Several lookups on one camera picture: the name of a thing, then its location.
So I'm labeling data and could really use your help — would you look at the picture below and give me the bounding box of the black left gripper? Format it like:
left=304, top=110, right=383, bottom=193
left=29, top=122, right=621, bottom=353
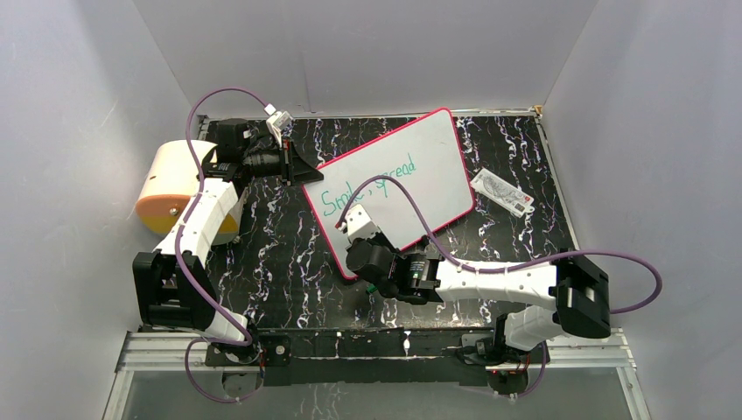
left=244, top=138, right=325, bottom=188

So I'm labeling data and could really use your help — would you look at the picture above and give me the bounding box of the pink framed whiteboard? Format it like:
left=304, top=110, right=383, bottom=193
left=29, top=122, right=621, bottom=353
left=303, top=108, right=475, bottom=280

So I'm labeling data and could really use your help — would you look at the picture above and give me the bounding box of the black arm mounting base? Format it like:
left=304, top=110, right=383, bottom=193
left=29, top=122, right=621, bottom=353
left=205, top=327, right=534, bottom=395

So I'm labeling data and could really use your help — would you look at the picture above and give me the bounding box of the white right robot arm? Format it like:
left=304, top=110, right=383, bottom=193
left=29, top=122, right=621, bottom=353
left=346, top=234, right=611, bottom=362

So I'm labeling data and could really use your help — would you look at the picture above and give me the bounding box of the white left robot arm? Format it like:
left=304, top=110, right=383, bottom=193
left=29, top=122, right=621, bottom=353
left=132, top=118, right=324, bottom=364

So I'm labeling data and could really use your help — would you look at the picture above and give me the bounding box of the beige cylindrical drum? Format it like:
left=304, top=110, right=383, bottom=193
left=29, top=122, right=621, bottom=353
left=135, top=139, right=246, bottom=246

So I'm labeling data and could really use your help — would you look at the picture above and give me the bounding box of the white printed plastic package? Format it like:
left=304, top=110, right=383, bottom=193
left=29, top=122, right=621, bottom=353
left=470, top=169, right=535, bottom=217

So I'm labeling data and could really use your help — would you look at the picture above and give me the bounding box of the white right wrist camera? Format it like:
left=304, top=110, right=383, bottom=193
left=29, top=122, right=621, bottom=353
left=336, top=204, right=381, bottom=242

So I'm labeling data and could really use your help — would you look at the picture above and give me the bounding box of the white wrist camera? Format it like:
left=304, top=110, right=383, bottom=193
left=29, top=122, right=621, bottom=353
left=336, top=204, right=381, bottom=242
left=263, top=103, right=293, bottom=149

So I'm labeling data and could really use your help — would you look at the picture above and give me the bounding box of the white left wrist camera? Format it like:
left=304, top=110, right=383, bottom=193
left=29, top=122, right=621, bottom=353
left=263, top=103, right=293, bottom=149

